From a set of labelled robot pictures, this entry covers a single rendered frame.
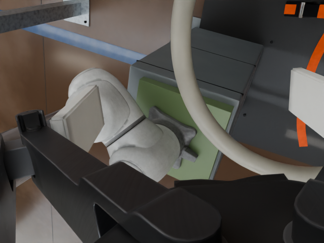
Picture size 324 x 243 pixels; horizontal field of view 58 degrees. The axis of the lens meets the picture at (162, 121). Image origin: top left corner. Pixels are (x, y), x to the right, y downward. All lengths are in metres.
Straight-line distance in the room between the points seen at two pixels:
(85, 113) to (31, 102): 2.57
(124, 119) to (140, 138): 0.07
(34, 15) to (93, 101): 1.61
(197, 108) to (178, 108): 0.53
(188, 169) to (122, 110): 0.38
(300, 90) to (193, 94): 0.26
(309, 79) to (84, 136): 0.13
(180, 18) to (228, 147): 0.21
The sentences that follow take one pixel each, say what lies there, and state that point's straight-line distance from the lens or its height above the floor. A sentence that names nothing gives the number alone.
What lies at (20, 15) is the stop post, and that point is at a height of 0.52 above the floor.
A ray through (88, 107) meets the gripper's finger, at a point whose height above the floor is 1.55.
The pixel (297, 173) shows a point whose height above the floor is 1.23.
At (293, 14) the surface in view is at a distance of 1.66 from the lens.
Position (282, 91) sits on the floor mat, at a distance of 1.78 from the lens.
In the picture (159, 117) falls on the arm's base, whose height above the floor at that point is 0.87.
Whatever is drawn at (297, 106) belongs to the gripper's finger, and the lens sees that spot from 0.21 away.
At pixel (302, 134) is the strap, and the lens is 1.88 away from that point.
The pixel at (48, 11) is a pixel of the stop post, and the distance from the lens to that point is 1.87.
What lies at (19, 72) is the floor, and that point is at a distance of 2.69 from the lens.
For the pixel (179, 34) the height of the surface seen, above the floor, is 1.28.
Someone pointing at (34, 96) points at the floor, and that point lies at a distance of 2.67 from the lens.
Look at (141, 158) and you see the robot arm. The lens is 0.81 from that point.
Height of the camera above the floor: 1.68
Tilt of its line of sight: 55 degrees down
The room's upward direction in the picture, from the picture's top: 139 degrees counter-clockwise
